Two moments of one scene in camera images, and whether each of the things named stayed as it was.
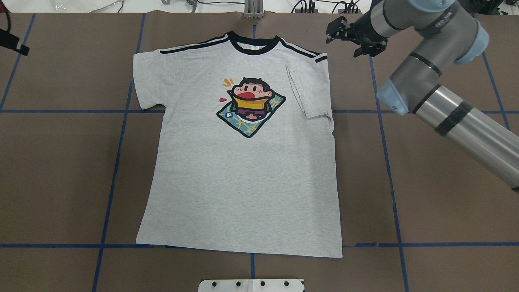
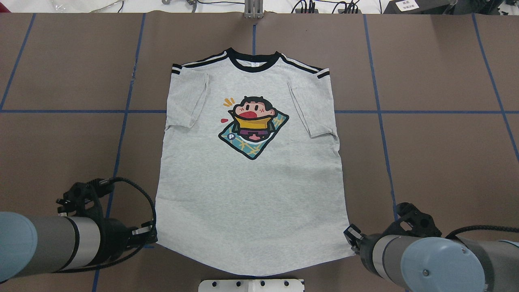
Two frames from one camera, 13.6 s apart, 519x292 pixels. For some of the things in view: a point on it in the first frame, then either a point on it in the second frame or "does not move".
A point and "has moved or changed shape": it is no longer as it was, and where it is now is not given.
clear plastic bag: x=83 y=6 does not move
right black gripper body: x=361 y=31 to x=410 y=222
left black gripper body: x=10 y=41 to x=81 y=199
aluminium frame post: x=254 y=9 does not move
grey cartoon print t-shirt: x=243 y=158 has moved or changed shape
